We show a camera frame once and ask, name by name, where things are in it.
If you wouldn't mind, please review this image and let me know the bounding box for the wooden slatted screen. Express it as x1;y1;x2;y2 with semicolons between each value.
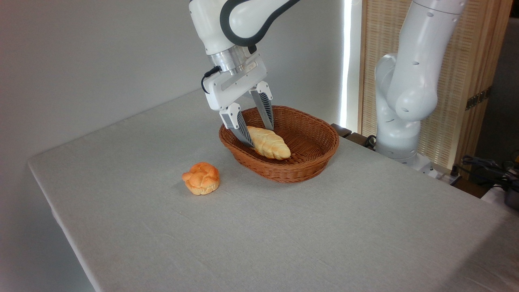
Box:
359;0;513;171

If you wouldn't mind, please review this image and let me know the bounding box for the brown wicker basket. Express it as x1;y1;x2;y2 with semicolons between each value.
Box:
219;105;340;184

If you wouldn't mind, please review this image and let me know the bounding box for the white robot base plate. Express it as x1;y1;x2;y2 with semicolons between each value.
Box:
395;152;461;185

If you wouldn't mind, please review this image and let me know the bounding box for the round orange bread roll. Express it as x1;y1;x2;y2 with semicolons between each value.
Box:
182;162;221;195

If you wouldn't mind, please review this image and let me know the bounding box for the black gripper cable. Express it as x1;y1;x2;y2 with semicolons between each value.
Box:
201;66;222;94

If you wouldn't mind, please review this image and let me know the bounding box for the dark wooden furniture corner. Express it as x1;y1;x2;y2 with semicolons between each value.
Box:
330;123;377;150

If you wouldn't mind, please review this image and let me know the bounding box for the long braided bread loaf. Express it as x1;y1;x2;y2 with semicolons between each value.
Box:
246;126;291;160

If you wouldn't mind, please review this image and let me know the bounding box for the black cable bundle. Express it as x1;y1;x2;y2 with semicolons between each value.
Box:
460;154;519;191

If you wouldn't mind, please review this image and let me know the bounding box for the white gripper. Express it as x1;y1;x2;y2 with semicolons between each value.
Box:
203;55;275;148

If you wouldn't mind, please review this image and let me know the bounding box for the grey tablecloth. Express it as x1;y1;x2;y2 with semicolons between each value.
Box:
28;87;519;292

